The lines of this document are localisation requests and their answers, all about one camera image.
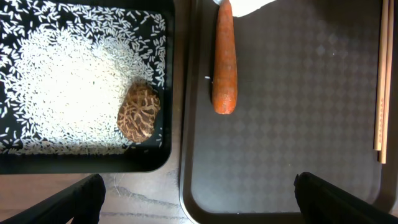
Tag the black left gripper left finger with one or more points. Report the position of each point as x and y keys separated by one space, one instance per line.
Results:
x=78 y=203

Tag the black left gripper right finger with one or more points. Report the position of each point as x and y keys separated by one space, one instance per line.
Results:
x=322 y=202

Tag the wooden chopstick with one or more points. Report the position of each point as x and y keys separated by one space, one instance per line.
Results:
x=387 y=93
x=381 y=76

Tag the brown shiitake mushroom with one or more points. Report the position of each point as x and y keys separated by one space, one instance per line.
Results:
x=137 y=114

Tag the white rice grains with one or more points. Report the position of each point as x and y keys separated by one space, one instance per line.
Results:
x=65 y=71

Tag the orange carrot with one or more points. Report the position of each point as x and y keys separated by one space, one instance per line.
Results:
x=225 y=78

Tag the black waste tray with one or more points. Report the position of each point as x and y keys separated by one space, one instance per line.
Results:
x=147 y=156

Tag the brown plastic tray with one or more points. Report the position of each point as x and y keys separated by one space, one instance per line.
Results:
x=307 y=79

